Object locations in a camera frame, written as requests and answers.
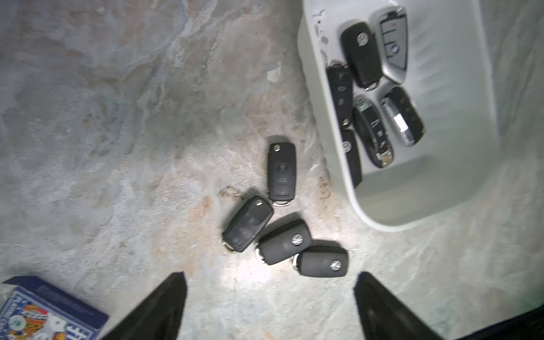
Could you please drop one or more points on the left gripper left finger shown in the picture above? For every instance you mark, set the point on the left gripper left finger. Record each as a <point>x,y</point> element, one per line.
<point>159,316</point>

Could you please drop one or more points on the black flip key with silver edge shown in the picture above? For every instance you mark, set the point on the black flip key with silver edge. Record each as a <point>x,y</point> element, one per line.
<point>281,173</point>

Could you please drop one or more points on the silver BMW key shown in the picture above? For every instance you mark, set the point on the silver BMW key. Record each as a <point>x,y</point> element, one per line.
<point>390,26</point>

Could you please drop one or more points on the black key with chrome trim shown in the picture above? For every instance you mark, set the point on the black key with chrome trim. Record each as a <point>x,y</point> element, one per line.
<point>403,115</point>

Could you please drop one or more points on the black chrome Porsche key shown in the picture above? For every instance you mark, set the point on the black chrome Porsche key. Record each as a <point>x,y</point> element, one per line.
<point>370,128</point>

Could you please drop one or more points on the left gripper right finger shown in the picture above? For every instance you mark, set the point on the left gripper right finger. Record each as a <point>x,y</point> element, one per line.
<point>383,316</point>

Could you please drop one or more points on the white storage box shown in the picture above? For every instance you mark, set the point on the white storage box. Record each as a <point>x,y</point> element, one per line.
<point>448,79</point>

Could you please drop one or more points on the blue playing card box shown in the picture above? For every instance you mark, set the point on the blue playing card box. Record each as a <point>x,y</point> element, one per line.
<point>32,308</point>

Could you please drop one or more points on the white remote key fob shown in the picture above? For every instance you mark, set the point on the white remote key fob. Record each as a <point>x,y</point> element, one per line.
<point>321,35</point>

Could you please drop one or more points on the black vw key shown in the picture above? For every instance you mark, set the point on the black vw key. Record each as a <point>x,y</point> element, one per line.
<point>322,262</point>
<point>283,243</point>
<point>361,52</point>

